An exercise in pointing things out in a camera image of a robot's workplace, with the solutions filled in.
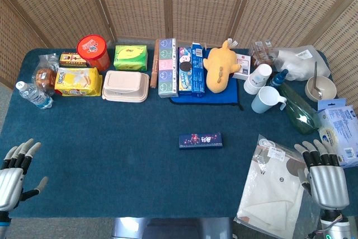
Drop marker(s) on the clear pack of brown snacks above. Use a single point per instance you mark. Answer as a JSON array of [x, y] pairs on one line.
[[260, 54]]

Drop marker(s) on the blue yellow cookie box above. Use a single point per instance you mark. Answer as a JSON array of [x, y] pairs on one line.
[[185, 76]]

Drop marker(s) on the yellow biscuit pack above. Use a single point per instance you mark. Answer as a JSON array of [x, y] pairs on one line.
[[78, 82]]

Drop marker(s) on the light blue mug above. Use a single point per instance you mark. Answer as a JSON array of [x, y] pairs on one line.
[[264, 102]]

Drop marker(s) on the metal spoon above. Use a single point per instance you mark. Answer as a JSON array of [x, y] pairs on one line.
[[315, 76]]

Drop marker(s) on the blue white wipes pack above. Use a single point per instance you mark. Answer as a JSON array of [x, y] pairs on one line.
[[339, 135]]

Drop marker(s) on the open blue cardboard box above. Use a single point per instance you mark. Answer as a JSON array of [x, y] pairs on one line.
[[198, 76]]

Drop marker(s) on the clear plastic water bottle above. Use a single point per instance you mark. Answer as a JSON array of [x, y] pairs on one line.
[[35, 96]]

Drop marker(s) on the woven rattan folding screen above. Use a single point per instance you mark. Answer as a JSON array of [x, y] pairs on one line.
[[195, 4]]

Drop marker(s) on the beige plastic lunch box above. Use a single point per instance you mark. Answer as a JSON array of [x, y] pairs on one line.
[[124, 85]]

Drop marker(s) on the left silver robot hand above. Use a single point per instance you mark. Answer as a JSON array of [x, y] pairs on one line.
[[9, 185]]

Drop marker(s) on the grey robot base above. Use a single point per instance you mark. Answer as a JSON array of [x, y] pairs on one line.
[[167, 229]]

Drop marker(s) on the bagged brown bread bun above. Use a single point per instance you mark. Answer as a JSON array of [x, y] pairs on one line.
[[44, 76]]

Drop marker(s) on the teal carpet table cover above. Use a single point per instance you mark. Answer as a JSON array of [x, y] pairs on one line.
[[112, 138]]

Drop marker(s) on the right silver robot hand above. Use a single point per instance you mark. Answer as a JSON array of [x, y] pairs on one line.
[[328, 185]]

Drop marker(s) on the dark blue small bottle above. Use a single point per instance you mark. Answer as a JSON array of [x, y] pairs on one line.
[[279, 78]]

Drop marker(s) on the orange tub with red lid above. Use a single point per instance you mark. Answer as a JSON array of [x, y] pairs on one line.
[[92, 47]]

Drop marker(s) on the pastel tissue pack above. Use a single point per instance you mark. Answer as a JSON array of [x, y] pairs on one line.
[[167, 68]]

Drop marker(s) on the stack of white paper cups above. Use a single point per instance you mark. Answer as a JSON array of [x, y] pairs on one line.
[[257, 79]]

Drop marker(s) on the green glass bottle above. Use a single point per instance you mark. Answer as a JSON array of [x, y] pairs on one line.
[[299, 110]]

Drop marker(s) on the blue grey glasses case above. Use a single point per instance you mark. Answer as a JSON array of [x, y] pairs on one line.
[[200, 141]]

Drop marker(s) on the small white red box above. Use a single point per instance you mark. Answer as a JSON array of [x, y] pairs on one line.
[[243, 65]]

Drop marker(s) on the white filled plastic bag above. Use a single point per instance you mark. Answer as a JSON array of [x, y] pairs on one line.
[[299, 62]]

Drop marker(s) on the green tissue pack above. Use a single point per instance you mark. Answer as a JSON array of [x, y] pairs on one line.
[[130, 57]]

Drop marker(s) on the yellow plush toy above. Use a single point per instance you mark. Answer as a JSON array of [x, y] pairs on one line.
[[221, 65]]

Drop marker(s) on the beige bowl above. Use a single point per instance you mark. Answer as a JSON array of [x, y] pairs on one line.
[[327, 88]]

